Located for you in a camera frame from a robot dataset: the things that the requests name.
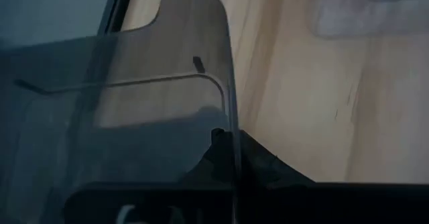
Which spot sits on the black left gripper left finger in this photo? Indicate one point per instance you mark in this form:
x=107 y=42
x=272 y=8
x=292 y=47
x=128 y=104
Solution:
x=218 y=160

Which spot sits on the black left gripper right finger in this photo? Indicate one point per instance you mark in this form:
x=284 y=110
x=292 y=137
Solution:
x=261 y=167

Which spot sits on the smoked translucent plastic bin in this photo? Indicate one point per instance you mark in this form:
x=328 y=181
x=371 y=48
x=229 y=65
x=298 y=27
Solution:
x=151 y=110

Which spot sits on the clear plastic bin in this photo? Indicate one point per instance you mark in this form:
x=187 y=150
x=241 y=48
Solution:
x=368 y=12

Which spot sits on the black aluminium frame rail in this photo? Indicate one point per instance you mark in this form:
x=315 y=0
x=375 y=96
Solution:
x=117 y=6

